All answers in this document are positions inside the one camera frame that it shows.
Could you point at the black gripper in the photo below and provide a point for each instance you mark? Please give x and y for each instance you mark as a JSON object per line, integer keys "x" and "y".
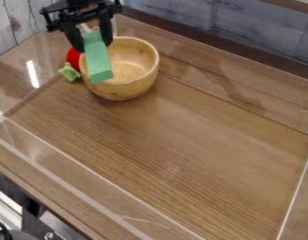
{"x": 66, "y": 12}

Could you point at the black table clamp mount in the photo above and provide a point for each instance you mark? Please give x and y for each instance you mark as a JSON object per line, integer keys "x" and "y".
{"x": 33, "y": 226}

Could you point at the light wooden bowl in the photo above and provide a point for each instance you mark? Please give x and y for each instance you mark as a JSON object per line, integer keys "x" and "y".
{"x": 134, "y": 62}

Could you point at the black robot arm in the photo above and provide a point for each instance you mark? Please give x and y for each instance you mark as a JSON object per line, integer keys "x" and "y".
{"x": 66, "y": 13}

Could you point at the red plush strawberry toy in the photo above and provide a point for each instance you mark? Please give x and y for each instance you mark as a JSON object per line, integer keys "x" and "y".
{"x": 70, "y": 69}

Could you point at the green rectangular block stick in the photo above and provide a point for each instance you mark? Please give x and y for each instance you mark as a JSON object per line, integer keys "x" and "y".
{"x": 97, "y": 57}

